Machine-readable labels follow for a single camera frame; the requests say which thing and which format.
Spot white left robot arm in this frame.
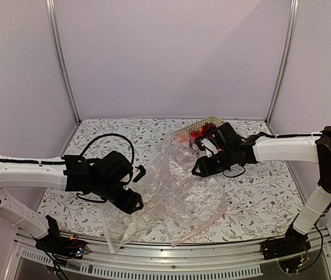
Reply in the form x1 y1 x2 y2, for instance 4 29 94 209
0 151 145 253

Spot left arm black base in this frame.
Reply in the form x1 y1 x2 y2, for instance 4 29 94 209
34 215 90 259

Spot clear white-dotted zip bag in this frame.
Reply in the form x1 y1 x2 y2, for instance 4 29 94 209
145 135 228 247

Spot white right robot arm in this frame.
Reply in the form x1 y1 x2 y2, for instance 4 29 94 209
192 122 331 254

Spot aluminium frame post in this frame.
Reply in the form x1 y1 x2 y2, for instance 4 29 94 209
265 0 300 125
45 0 81 125

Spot aluminium front rail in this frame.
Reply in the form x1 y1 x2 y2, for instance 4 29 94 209
3 227 331 279

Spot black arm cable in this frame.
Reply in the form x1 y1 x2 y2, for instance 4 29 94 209
82 133 135 176
241 131 325 141

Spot red toy pepper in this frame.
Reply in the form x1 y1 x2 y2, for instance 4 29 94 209
190 131 203 139

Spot beige perforated plastic basket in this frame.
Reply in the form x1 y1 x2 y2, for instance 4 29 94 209
171 116 225 136

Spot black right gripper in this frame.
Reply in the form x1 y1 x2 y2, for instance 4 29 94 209
192 148 235 178

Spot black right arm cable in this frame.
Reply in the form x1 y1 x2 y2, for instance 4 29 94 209
241 131 325 141

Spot clear pink-zipper zip bag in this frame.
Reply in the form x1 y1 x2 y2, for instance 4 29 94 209
101 201 157 254

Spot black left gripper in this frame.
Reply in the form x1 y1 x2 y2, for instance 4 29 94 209
92 180 144 215

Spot left aluminium frame post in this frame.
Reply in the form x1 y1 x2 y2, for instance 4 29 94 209
45 0 81 125

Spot dark purple toy grapes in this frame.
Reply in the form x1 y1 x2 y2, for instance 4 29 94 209
200 122 217 137

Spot right aluminium frame post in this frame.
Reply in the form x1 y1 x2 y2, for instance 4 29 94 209
265 0 300 125

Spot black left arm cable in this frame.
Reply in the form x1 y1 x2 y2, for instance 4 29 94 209
82 133 135 176

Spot floral patterned table mat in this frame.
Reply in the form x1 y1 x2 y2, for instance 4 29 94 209
37 118 303 245

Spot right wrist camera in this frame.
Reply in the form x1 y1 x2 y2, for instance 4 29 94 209
195 138 219 158

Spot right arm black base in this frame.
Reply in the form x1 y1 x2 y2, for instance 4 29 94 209
260 228 311 274

